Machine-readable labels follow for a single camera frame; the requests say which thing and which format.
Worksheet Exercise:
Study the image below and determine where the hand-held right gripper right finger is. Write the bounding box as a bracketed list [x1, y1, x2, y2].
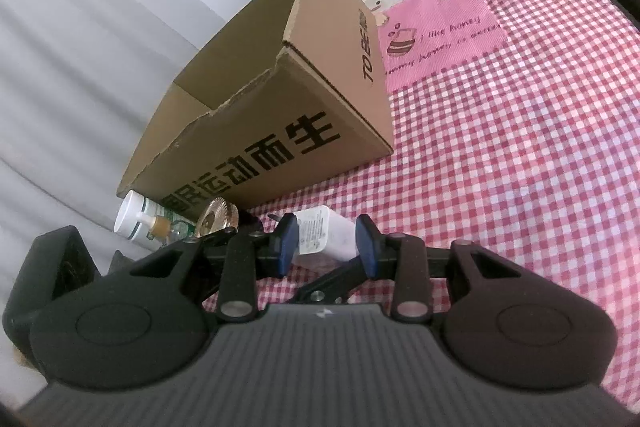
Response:
[353, 214, 526, 323]

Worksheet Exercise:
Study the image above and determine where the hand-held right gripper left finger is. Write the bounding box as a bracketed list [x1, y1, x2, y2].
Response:
[132, 213, 301, 324]

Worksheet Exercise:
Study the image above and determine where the white charger adapter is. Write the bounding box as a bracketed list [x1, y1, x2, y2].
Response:
[264, 205, 361, 270]

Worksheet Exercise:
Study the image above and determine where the white jar with green label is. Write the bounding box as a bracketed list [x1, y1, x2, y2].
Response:
[114, 189, 171, 253]

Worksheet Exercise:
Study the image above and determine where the brown cardboard box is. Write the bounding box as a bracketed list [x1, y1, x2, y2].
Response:
[116, 0, 395, 212]

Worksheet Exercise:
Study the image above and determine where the gold round ridged object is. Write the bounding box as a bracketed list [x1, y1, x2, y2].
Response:
[194, 199, 240, 238]

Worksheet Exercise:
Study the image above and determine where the small clear green bottle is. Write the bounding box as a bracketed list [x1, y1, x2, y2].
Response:
[150, 216, 196, 244]

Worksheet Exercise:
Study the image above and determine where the pink checked bedsheet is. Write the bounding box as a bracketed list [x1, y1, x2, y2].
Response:
[245, 0, 640, 413]

